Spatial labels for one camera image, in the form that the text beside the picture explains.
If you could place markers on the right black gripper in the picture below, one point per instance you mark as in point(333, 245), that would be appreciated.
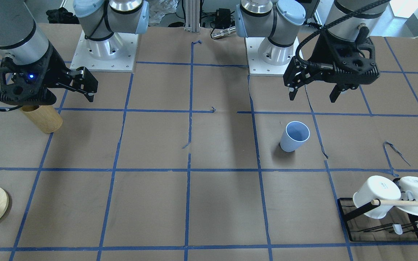
point(55, 73)

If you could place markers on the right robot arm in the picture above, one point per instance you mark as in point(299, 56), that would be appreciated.
point(22, 40)

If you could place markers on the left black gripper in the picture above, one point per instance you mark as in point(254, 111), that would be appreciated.
point(319, 55)

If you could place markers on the bamboo cylinder holder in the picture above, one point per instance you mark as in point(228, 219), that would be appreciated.
point(45, 117)

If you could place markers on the wooden rack dowel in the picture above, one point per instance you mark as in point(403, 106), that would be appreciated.
point(379, 202)

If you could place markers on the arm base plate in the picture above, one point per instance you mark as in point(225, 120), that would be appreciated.
point(116, 54)
point(266, 59)

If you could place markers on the light blue cup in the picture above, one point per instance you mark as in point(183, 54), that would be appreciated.
point(294, 135)

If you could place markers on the aluminium frame post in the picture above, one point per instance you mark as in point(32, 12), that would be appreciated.
point(192, 15)

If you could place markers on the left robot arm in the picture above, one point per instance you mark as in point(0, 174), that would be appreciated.
point(280, 22)

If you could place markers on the black wire mug rack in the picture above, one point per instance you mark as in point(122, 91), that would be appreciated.
point(370, 223)

